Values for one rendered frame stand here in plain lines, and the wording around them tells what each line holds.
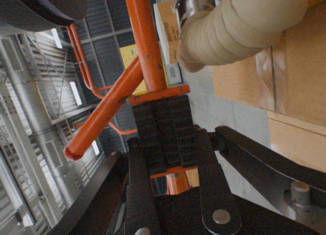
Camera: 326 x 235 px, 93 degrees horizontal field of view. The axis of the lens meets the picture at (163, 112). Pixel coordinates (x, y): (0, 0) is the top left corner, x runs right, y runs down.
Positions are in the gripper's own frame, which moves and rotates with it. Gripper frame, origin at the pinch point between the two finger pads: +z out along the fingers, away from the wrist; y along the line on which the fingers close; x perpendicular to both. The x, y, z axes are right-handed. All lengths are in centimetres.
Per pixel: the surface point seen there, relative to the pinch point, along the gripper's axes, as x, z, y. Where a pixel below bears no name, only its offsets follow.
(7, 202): -221, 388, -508
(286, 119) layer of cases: -30, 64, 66
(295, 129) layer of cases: -34, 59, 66
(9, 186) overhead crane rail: -67, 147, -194
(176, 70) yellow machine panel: 39, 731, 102
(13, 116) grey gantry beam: 9, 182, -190
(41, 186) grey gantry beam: -92, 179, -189
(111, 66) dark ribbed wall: 175, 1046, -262
